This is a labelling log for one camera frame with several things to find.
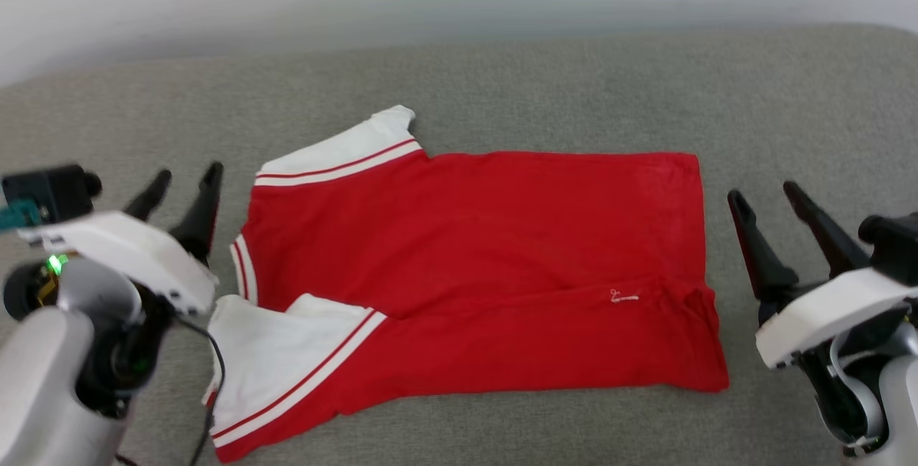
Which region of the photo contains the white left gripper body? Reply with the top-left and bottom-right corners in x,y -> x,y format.
3,210 -> 220,323

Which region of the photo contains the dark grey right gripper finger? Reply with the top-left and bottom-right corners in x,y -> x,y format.
782,181 -> 873,281
727,189 -> 799,303

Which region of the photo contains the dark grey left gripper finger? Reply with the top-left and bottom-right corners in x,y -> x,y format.
123,168 -> 174,224
168,161 -> 225,267

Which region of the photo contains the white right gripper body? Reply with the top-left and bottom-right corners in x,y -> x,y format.
754,267 -> 918,371

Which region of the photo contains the red and white t-shirt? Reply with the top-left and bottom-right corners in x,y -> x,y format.
202,105 -> 731,465

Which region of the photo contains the teal left camera connector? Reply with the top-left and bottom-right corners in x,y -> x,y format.
0,197 -> 45,232

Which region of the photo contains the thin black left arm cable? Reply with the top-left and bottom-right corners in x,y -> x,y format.
175,314 -> 227,466

